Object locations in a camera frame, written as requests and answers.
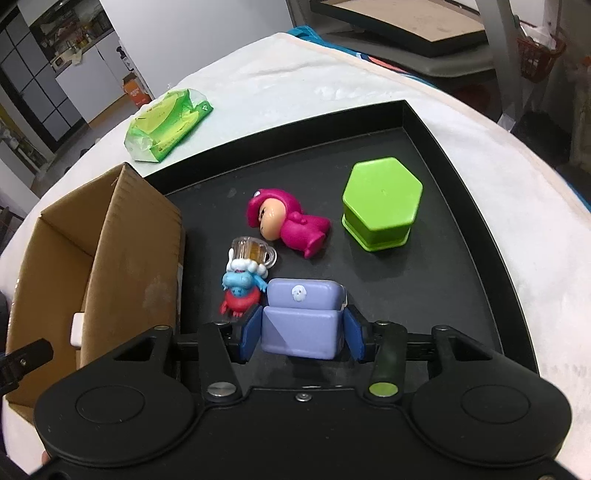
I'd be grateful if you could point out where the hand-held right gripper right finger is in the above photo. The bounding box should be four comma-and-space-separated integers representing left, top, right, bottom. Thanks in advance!
342, 305, 500, 400

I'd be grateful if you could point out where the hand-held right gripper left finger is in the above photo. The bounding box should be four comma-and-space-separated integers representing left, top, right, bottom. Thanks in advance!
112, 304, 265, 400

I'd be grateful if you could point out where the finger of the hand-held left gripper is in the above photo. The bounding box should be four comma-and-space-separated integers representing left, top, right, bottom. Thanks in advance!
0, 339, 55, 397

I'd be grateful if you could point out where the purple toy sofa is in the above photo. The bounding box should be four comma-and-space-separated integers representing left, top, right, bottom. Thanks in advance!
261, 278, 347, 361

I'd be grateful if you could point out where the black plastic tray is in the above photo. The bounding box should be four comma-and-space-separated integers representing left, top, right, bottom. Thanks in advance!
139, 99, 542, 378

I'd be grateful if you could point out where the brown cardboard box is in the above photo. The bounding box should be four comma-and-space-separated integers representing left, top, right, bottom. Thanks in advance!
4, 161, 188, 418

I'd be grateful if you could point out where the blue and red figurine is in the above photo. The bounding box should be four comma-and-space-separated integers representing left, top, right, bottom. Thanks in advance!
219, 258, 269, 318

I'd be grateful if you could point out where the miniature beer mug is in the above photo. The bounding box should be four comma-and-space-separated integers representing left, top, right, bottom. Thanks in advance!
229, 236, 278, 270

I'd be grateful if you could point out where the pink hooded figurine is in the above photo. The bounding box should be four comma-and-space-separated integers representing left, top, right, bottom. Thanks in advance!
247, 188, 331, 259

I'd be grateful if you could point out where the green hexagonal box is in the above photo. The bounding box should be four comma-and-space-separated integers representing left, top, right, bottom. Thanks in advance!
342, 157, 424, 253

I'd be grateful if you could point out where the green tissue packet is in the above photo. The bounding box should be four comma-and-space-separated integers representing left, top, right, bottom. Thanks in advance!
126, 89, 215, 163

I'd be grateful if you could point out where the black grid partition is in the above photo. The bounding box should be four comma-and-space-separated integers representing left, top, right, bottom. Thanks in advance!
0, 9, 89, 153

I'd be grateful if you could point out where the orange carton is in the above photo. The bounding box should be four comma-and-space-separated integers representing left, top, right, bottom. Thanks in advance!
122, 74, 153, 110

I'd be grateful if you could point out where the white cabinet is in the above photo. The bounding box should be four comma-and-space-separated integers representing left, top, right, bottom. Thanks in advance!
55, 45, 126, 125

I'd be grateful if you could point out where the table with wooden board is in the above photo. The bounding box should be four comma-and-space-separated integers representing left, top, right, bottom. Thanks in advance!
286, 0, 500, 85

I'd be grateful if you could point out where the red basket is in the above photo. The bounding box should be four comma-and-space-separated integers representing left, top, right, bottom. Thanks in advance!
516, 34, 567, 84

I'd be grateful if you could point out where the grey metal post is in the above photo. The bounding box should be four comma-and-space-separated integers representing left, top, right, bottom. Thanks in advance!
475, 0, 528, 121

